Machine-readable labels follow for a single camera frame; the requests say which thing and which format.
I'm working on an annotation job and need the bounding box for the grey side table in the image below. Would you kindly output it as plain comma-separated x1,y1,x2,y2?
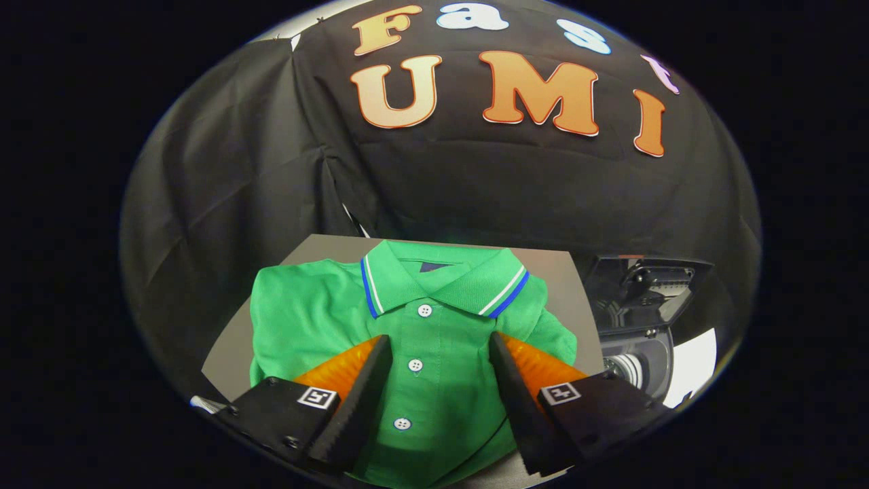
202,234,605,489

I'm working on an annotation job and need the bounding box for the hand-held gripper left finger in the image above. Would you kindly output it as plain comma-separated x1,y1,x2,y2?
217,334,393,476

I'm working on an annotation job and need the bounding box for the white sheet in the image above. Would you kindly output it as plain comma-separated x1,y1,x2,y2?
664,328,718,408

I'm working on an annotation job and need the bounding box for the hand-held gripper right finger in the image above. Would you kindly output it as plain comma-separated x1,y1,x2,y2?
489,331,669,476

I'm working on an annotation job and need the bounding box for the transparent washing machine lid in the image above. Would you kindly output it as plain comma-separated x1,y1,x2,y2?
583,255,714,333

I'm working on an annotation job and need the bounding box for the green polo shirt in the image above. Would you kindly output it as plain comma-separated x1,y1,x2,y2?
249,239,578,489

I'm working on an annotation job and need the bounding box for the grey washing machine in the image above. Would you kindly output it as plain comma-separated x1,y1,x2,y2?
597,326,676,405

